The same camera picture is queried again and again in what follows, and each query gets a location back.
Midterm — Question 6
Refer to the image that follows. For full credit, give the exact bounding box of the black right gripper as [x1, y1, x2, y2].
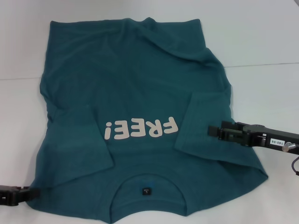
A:
[208, 120, 299, 156]

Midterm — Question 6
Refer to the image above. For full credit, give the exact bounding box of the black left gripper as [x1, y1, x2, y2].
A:
[0, 185, 40, 207]

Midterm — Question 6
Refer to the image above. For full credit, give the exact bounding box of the teal T-shirt with FREE print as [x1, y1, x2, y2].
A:
[18, 16, 269, 222]

